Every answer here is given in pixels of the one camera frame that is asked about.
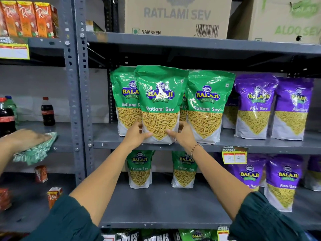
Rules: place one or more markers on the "person's left forearm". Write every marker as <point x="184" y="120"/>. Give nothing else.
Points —
<point x="105" y="178"/>

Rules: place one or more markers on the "green patterned cleaning cloth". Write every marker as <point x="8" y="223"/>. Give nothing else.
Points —
<point x="37" y="151"/>

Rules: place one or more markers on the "orange juice carton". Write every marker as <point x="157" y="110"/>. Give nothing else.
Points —
<point x="2" y="25"/>
<point x="12" y="18"/>
<point x="27" y="20"/>
<point x="45" y="21"/>

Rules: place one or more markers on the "grey metal shelf rack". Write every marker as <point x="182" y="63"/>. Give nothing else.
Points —
<point x="155" y="205"/>
<point x="69" y="72"/>

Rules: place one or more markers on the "yellow price tag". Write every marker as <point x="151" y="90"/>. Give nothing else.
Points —
<point x="223" y="234"/>
<point x="234" y="155"/>

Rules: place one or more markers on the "large cola bottle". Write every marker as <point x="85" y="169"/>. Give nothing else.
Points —
<point x="6" y="120"/>

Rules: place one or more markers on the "another person's forearm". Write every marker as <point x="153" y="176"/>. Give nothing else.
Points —
<point x="6" y="153"/>

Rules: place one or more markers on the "black snack packet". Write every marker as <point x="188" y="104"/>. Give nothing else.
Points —
<point x="158" y="237"/>
<point x="125" y="237"/>

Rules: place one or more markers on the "green soda bottle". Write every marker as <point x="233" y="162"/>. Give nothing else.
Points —
<point x="11" y="105"/>

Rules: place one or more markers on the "small yellow green carton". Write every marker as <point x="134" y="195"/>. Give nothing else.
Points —
<point x="92" y="27"/>

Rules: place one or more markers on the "small cola bottle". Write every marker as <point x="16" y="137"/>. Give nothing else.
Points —
<point x="48" y="112"/>

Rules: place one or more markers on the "person's left thumb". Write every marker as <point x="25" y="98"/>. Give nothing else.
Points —
<point x="147" y="135"/>

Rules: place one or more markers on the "person's right thumb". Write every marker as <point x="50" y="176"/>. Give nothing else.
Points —
<point x="173" y="134"/>

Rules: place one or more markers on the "cardboard box with green print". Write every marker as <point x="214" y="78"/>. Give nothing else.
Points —
<point x="286" y="20"/>

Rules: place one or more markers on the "small red juice carton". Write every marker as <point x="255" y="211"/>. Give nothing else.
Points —
<point x="41" y="174"/>
<point x="4" y="199"/>
<point x="54" y="195"/>

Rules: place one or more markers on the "person's right hand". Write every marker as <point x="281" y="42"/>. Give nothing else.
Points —
<point x="186" y="139"/>

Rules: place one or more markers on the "person's left hand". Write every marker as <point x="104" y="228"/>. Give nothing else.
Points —
<point x="134" y="138"/>

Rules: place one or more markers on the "green snack packet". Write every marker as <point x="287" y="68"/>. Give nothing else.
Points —
<point x="183" y="110"/>
<point x="160" y="97"/>
<point x="198" y="235"/>
<point x="184" y="170"/>
<point x="209" y="107"/>
<point x="140" y="170"/>
<point x="125" y="97"/>

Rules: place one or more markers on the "purple snack packet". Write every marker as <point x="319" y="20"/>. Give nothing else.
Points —
<point x="292" y="110"/>
<point x="283" y="183"/>
<point x="229" y="112"/>
<point x="249" y="173"/>
<point x="313" y="173"/>
<point x="254" y="107"/>

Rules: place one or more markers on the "dark green sleeve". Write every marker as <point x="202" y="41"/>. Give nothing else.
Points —
<point x="65" y="220"/>
<point x="260" y="220"/>

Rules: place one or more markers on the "person's right forearm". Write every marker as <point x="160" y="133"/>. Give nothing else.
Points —
<point x="218" y="178"/>

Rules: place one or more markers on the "cardboard box with grey print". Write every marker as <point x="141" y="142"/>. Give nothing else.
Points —
<point x="175" y="15"/>

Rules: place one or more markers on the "wide yellow shelf price label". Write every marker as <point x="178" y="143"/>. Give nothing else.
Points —
<point x="13" y="50"/>

